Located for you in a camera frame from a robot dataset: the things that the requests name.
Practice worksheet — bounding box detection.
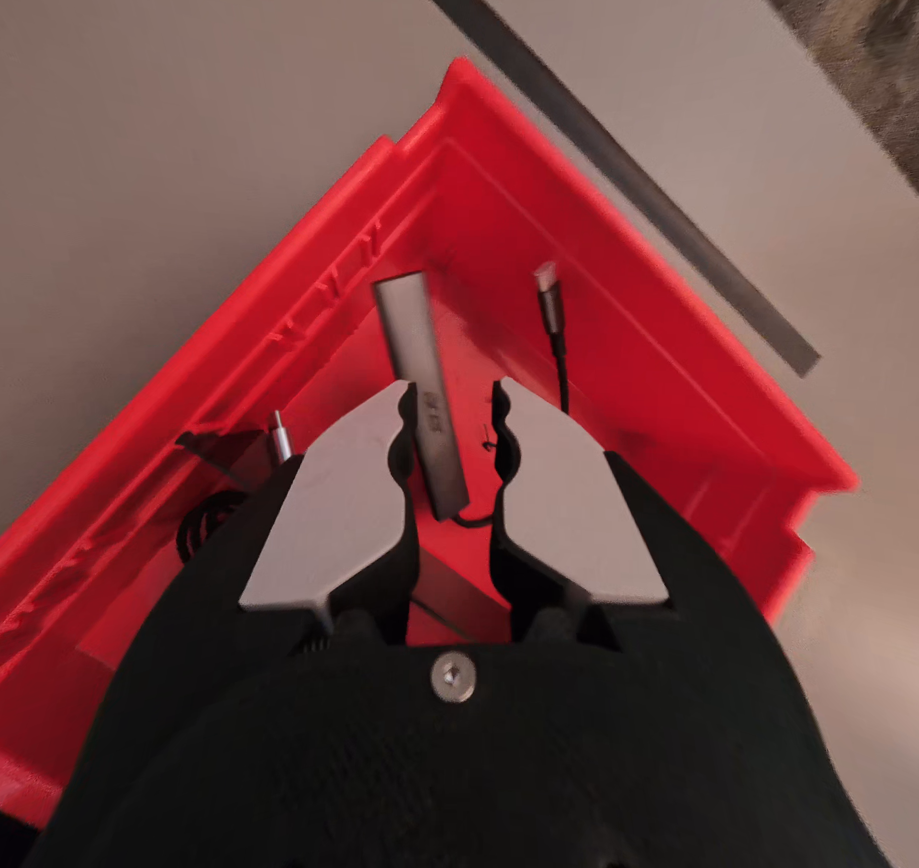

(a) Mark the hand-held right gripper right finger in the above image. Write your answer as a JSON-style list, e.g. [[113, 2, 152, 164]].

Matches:
[[490, 377, 672, 643]]

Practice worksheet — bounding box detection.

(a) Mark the red plastic bin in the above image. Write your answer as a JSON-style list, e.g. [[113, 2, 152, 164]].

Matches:
[[0, 56, 859, 829]]

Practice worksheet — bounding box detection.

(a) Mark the black cable with silver plug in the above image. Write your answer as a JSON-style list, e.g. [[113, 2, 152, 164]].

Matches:
[[176, 410, 295, 564]]

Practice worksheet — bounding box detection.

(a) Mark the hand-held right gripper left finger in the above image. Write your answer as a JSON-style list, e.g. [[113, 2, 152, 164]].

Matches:
[[238, 380, 421, 643]]

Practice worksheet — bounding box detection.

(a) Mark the dark grey usb hub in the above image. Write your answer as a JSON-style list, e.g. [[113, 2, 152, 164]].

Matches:
[[372, 272, 471, 522]]

